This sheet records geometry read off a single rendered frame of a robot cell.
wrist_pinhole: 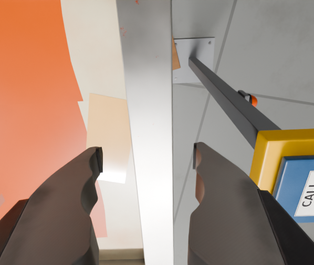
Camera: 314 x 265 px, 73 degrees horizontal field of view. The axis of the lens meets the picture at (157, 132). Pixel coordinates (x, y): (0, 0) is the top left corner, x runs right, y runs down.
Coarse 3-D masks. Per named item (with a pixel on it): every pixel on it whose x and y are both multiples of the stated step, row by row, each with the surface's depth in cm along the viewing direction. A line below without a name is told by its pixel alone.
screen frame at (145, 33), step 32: (128, 0) 14; (160, 0) 14; (128, 32) 15; (160, 32) 15; (128, 64) 16; (160, 64) 16; (128, 96) 17; (160, 96) 17; (160, 128) 18; (160, 160) 20; (160, 192) 22; (160, 224) 24; (160, 256) 27
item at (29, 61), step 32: (0, 0) 17; (32, 0) 17; (0, 32) 18; (32, 32) 18; (64, 32) 18; (0, 64) 19; (32, 64) 19; (64, 64) 19; (0, 96) 21; (32, 96) 21; (64, 96) 21
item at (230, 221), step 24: (216, 168) 10; (216, 192) 8; (240, 192) 8; (192, 216) 7; (216, 216) 7; (240, 216) 7; (264, 216) 7; (192, 240) 6; (216, 240) 6; (240, 240) 6; (264, 240) 6; (192, 264) 6; (216, 264) 6; (240, 264) 6; (264, 264) 6
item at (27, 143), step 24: (0, 120) 22; (24, 120) 22; (48, 120) 22; (72, 120) 22; (0, 144) 23; (24, 144) 23; (48, 144) 23; (72, 144) 23; (0, 168) 25; (24, 168) 25; (48, 168) 25; (24, 192) 26; (0, 216) 28; (96, 216) 28
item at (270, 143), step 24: (192, 48) 107; (192, 72) 113; (216, 96) 60; (240, 96) 51; (240, 120) 43; (264, 120) 39; (264, 144) 24; (288, 144) 24; (312, 144) 24; (264, 168) 25
